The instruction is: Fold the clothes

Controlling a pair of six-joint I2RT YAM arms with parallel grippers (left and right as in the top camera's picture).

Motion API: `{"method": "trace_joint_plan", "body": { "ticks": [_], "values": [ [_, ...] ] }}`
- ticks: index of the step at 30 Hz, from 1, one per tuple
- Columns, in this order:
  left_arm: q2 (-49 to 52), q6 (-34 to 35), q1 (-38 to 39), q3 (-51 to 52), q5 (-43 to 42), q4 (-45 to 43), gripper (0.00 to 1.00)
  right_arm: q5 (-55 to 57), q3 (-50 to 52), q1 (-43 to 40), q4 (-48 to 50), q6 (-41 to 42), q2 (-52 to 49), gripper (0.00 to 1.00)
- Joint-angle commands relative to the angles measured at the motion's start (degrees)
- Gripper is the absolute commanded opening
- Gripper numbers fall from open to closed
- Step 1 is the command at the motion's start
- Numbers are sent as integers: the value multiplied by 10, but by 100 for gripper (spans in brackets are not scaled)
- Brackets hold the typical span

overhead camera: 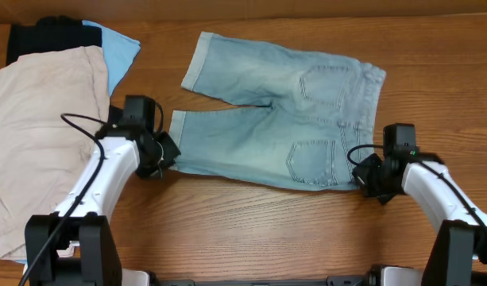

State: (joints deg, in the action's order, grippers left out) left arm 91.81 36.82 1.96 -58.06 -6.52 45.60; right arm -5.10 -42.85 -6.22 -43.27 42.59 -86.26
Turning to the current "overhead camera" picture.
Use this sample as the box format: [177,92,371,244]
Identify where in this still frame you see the beige folded shorts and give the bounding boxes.
[0,46,110,261]

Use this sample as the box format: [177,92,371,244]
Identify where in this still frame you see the black folded garment top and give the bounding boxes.
[6,16,102,65]

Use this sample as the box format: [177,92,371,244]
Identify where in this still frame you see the light blue folded garment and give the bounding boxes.
[82,20,141,96]

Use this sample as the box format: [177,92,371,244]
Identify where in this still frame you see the black garment with white logo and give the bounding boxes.
[106,105,123,126]

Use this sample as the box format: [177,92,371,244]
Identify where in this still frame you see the light blue denim shorts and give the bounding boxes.
[169,32,386,191]

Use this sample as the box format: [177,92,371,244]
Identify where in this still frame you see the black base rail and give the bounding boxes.
[119,274,438,286]

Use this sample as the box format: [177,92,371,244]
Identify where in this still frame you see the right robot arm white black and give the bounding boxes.
[352,151,487,285]

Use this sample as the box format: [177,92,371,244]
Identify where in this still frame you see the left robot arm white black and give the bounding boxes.
[20,124,180,285]

